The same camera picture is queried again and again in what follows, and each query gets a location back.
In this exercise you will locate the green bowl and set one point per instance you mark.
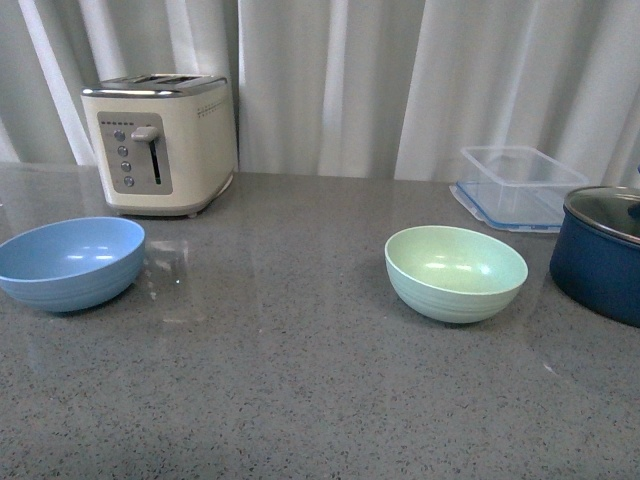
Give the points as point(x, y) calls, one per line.
point(452, 274)

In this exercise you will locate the blue bowl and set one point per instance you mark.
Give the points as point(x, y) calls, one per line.
point(73, 264)

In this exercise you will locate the blue-rimmed container lid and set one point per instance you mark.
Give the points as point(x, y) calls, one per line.
point(515, 209)

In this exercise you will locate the glass pot lid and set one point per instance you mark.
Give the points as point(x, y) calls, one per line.
point(611, 210)

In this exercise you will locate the clear plastic container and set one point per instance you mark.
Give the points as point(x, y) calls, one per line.
point(517, 166)

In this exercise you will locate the white curtain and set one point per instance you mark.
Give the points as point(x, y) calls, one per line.
point(350, 88)

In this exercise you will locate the cream two-slot toaster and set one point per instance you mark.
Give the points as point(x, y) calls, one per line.
point(165, 144)

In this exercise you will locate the dark blue pot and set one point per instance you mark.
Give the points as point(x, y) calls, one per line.
point(598, 271)

